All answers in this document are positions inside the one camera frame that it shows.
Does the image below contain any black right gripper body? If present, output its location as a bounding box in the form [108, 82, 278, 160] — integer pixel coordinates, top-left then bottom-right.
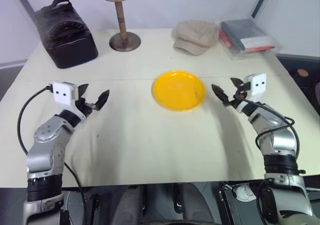
[224, 88, 251, 108]

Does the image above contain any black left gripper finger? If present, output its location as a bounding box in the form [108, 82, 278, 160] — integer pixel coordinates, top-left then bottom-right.
[78, 83, 90, 99]
[94, 89, 111, 111]

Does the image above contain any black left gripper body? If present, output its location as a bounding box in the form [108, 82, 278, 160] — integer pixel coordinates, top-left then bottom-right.
[75, 97, 98, 119]

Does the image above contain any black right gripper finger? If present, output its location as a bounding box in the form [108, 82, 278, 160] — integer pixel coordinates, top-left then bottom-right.
[211, 83, 230, 107]
[230, 77, 251, 91]

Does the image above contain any yellow plate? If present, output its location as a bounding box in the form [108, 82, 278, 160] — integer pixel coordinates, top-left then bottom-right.
[151, 70, 207, 112]

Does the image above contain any black leather bag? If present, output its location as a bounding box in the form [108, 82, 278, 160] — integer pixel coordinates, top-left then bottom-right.
[33, 0, 99, 70]

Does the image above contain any clear plastic bag of books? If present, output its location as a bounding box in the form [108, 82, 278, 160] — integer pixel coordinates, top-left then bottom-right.
[219, 17, 284, 61]

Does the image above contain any cream tablecloth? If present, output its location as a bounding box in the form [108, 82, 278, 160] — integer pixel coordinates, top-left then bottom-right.
[0, 27, 320, 189]

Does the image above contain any dark blue chair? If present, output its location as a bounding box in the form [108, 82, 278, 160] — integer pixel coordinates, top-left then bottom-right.
[276, 52, 320, 116]

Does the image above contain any beige flat cap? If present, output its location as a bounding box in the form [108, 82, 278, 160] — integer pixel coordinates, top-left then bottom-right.
[171, 19, 221, 57]

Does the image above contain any round wooden knob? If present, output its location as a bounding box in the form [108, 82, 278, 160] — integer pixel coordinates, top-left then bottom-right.
[296, 68, 309, 80]

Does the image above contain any wooden hat stand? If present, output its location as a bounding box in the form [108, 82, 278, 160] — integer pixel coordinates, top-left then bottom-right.
[100, 0, 142, 52]

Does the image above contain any crumpled white cloth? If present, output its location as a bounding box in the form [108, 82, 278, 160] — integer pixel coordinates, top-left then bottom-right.
[233, 183, 258, 202]

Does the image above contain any dark grey rounded shape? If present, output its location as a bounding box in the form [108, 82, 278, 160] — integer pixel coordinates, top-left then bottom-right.
[117, 184, 146, 225]

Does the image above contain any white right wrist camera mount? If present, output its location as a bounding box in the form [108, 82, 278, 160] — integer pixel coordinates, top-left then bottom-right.
[236, 72, 268, 112]

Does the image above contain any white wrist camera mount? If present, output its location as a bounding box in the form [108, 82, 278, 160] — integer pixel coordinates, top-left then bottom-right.
[236, 72, 268, 112]
[51, 81, 87, 122]

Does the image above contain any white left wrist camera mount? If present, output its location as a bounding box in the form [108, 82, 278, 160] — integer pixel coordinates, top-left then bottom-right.
[51, 81, 87, 122]

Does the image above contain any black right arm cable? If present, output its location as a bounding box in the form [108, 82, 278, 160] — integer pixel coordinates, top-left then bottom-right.
[238, 97, 301, 161]

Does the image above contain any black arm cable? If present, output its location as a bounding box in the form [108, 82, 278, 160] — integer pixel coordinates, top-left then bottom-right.
[16, 84, 87, 225]
[238, 97, 301, 161]

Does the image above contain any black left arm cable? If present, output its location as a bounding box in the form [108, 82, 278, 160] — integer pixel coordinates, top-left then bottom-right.
[16, 84, 87, 225]

